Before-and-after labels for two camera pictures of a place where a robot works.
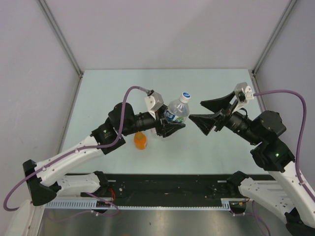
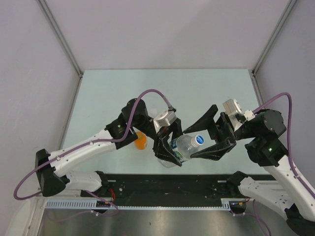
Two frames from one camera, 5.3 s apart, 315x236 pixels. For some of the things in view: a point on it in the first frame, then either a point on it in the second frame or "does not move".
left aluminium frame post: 47,12 does not move
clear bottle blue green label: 178,110 → 183,146
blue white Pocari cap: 184,97 → 197,140
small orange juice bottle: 140,140 does not move
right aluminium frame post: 273,37 does not move
